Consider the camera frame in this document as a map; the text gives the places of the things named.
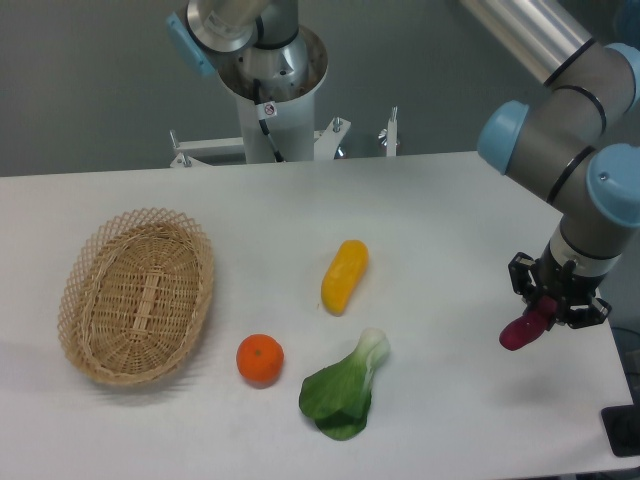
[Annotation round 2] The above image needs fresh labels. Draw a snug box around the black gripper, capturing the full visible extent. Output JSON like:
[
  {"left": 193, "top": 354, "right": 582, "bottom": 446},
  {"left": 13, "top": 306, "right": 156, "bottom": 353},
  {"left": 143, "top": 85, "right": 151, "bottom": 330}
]
[{"left": 508, "top": 252, "right": 611, "bottom": 329}]

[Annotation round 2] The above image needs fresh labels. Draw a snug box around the purple sweet potato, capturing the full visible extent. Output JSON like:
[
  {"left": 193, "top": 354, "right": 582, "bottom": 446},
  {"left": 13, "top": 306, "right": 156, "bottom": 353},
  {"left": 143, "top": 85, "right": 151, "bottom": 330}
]
[{"left": 499, "top": 297, "right": 556, "bottom": 351}]

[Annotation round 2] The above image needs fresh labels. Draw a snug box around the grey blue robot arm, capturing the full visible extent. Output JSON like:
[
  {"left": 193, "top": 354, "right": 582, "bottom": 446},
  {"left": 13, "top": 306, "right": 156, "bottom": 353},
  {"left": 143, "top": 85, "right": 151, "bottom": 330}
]
[{"left": 166, "top": 1, "right": 639, "bottom": 341}]

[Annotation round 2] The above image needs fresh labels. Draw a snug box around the woven wicker basket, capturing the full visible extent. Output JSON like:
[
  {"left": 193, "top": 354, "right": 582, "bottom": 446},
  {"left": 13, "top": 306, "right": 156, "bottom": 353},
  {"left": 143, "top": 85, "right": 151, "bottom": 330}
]
[{"left": 58, "top": 208, "right": 214, "bottom": 387}]

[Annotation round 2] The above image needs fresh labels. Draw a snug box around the black device at edge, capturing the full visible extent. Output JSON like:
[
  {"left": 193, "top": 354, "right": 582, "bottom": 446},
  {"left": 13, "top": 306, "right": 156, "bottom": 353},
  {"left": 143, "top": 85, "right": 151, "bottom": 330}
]
[{"left": 601, "top": 405, "right": 640, "bottom": 458}]

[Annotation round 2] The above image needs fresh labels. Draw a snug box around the yellow pepper toy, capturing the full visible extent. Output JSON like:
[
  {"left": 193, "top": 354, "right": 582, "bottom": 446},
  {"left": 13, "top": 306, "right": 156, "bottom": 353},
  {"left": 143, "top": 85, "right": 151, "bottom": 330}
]
[{"left": 321, "top": 240, "right": 369, "bottom": 316}]

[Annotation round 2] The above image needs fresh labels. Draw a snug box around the green bok choy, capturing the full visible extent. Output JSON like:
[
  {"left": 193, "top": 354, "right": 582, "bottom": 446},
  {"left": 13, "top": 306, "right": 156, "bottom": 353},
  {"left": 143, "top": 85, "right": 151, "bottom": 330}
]
[{"left": 298, "top": 328, "right": 391, "bottom": 441}]

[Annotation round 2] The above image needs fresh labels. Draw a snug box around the orange mandarin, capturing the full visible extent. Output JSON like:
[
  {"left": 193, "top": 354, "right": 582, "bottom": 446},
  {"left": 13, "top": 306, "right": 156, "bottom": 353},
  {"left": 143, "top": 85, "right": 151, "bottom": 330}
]
[{"left": 236, "top": 334, "right": 285, "bottom": 384}]

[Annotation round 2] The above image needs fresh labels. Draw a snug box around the white clamp bracket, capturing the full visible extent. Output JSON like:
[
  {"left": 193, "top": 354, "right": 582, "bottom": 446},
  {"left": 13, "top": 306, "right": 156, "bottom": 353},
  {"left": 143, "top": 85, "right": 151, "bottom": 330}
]
[{"left": 377, "top": 106, "right": 400, "bottom": 157}]

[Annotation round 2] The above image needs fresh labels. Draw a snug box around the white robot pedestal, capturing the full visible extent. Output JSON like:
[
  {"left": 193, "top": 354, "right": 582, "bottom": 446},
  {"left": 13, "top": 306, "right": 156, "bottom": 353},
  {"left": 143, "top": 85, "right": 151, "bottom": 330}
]
[{"left": 219, "top": 26, "right": 328, "bottom": 164}]

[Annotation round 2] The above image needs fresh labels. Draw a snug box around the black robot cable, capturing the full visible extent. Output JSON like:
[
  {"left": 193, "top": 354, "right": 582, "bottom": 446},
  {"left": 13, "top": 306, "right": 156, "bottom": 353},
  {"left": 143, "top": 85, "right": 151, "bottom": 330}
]
[{"left": 252, "top": 79, "right": 285, "bottom": 164}]

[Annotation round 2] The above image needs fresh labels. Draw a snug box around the white mounting frame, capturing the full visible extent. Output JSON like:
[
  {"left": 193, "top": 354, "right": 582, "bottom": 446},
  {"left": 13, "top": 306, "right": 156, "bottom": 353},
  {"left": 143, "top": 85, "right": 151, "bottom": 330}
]
[{"left": 169, "top": 130, "right": 246, "bottom": 168}]

